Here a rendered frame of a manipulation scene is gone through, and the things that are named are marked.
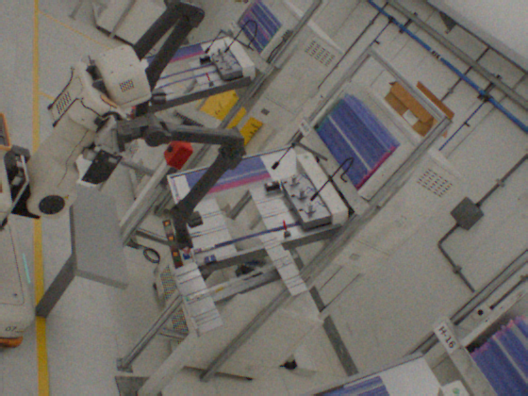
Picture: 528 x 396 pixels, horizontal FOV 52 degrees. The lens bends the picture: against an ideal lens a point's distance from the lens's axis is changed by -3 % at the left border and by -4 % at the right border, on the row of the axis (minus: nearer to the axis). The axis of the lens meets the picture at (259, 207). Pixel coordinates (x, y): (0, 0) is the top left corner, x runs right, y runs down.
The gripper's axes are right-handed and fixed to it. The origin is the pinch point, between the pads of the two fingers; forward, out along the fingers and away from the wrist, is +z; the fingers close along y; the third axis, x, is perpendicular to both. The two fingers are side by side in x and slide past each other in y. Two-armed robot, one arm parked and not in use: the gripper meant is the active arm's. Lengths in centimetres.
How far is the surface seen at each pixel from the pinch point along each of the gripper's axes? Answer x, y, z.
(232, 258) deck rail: -18.7, -9.9, 1.8
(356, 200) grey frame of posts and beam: -81, -8, -11
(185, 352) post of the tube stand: 13.3, -33.6, 27.5
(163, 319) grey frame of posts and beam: 19.2, -14.2, 24.5
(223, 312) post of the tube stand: -7.7, -33.9, 7.0
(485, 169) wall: -213, 61, 64
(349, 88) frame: -103, 50, -33
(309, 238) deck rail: -56, -10, 3
